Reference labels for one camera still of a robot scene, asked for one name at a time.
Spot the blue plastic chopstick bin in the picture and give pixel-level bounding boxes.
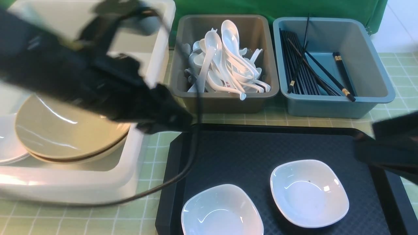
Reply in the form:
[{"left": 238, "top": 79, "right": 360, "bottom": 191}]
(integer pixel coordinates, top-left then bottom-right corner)
[{"left": 273, "top": 17, "right": 395, "bottom": 119}]

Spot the tan noodle bowl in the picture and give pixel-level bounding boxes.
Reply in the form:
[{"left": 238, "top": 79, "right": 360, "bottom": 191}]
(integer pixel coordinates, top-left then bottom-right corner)
[
  {"left": 28, "top": 134, "right": 128, "bottom": 164},
  {"left": 15, "top": 94, "right": 131, "bottom": 159}
]

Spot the white square dish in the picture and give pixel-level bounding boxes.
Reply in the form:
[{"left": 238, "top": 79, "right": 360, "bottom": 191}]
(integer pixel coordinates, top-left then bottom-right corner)
[
  {"left": 270, "top": 159, "right": 350, "bottom": 228},
  {"left": 181, "top": 184, "right": 264, "bottom": 235}
]

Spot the black chopstick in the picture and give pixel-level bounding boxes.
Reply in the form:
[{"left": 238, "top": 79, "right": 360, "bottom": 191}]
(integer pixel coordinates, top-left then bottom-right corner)
[
  {"left": 305, "top": 52, "right": 356, "bottom": 102},
  {"left": 333, "top": 52, "right": 356, "bottom": 97}
]

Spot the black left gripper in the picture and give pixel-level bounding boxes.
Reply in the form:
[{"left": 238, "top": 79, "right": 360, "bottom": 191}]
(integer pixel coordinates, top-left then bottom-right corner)
[{"left": 88, "top": 54, "right": 194, "bottom": 134}]

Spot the bundle of black chopsticks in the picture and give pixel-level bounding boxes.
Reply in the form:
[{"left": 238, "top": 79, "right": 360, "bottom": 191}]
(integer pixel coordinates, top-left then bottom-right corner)
[{"left": 279, "top": 16, "right": 342, "bottom": 96}]

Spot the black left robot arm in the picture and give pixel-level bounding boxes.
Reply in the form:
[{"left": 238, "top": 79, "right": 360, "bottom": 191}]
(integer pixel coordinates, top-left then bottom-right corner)
[{"left": 1, "top": 5, "right": 194, "bottom": 134}]

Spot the black plastic serving tray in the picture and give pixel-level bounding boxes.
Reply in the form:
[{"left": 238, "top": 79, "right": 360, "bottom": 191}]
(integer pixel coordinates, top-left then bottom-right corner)
[{"left": 155, "top": 124, "right": 417, "bottom": 235}]

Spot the white spoon top centre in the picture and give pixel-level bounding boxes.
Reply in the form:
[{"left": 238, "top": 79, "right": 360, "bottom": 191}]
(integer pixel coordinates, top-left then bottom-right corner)
[{"left": 221, "top": 20, "right": 260, "bottom": 79}]

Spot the white spoon leaning left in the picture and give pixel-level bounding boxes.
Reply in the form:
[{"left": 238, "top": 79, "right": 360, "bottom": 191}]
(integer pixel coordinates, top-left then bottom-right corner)
[{"left": 188, "top": 38, "right": 214, "bottom": 92}]

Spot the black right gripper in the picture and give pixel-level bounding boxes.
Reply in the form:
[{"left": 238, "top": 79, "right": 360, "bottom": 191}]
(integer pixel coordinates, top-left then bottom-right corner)
[{"left": 354, "top": 111, "right": 418, "bottom": 184}]

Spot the large white plastic tub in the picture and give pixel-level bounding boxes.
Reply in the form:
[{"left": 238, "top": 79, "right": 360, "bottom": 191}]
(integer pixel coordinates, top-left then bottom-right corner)
[{"left": 1, "top": 0, "right": 169, "bottom": 204}]

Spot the white spoon with red print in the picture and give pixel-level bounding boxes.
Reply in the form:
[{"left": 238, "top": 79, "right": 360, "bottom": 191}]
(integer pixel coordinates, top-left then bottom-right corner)
[{"left": 206, "top": 70, "right": 247, "bottom": 100}]

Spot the white dish in tub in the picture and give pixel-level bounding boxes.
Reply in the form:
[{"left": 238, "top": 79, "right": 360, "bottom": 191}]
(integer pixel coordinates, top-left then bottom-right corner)
[{"left": 0, "top": 113, "right": 29, "bottom": 165}]

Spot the grey plastic spoon bin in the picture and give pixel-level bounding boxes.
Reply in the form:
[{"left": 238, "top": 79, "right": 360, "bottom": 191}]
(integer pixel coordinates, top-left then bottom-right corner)
[{"left": 170, "top": 14, "right": 280, "bottom": 114}]

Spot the tan noodle bowl in tub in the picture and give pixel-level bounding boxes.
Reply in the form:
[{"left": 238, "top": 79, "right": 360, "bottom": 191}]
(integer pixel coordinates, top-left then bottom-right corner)
[{"left": 28, "top": 134, "right": 128, "bottom": 164}]

